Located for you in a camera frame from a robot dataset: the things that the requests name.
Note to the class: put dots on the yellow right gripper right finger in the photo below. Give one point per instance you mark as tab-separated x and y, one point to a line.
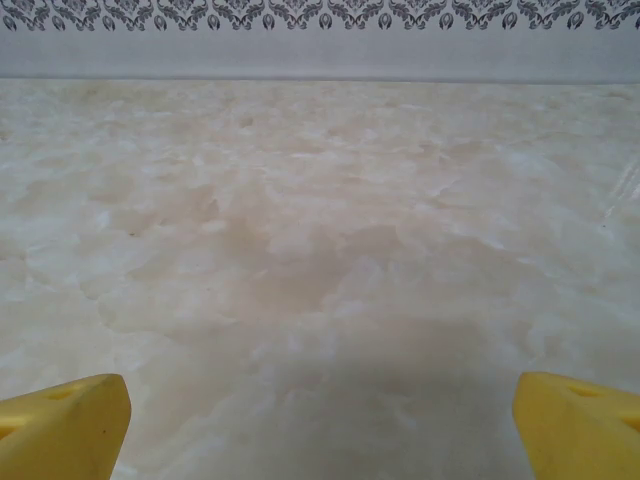
580	435

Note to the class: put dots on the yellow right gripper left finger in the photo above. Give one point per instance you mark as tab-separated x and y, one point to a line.
65	430

